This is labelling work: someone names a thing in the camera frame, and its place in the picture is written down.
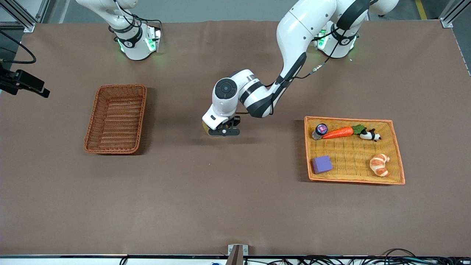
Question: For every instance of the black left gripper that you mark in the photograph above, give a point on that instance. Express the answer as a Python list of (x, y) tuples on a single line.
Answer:
[(236, 121)]

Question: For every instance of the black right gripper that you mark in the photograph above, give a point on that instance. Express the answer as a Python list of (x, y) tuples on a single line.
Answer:
[(14, 78)]

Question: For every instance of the yellowish clear tape roll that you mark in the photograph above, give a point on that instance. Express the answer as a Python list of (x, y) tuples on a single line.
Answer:
[(205, 127)]

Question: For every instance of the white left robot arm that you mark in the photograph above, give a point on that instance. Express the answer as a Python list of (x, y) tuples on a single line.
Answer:
[(298, 33)]

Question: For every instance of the brown wicker basket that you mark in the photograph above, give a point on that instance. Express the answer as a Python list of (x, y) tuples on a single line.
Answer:
[(114, 141)]

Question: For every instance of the yellow wicker basket orange rim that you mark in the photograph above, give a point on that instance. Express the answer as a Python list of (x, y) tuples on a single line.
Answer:
[(353, 162)]

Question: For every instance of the brown table mat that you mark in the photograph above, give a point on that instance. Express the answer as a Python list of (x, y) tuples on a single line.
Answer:
[(220, 202)]

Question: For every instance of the small jar with printed lid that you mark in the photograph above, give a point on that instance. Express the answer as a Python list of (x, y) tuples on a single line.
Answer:
[(321, 129)]

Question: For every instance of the purple foam cube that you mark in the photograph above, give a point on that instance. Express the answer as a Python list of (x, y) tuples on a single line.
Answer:
[(322, 164)]

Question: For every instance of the toy orange carrot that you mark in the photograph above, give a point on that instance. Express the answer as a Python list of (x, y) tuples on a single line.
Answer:
[(338, 132)]

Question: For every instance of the toy panda figure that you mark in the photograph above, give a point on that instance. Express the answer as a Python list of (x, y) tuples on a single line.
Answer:
[(368, 136)]

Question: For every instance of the toy croissant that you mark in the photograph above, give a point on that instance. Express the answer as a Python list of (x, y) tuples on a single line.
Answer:
[(379, 165)]

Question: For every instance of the aluminium frame post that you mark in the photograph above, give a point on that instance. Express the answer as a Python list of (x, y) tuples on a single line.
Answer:
[(22, 20), (447, 20)]

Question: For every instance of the metal bracket on table edge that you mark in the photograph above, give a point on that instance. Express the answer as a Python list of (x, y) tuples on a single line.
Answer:
[(237, 254)]

